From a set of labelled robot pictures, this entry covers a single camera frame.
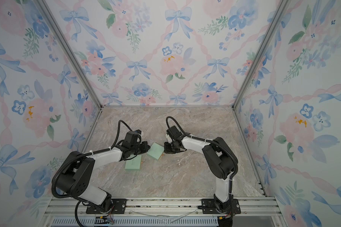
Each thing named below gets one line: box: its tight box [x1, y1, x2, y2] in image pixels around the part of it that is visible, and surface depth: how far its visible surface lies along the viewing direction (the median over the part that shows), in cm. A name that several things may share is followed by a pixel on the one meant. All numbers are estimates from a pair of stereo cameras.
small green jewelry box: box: [124, 154, 142, 172], surface depth 87 cm
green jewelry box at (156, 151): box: [146, 142, 165, 161], surface depth 92 cm
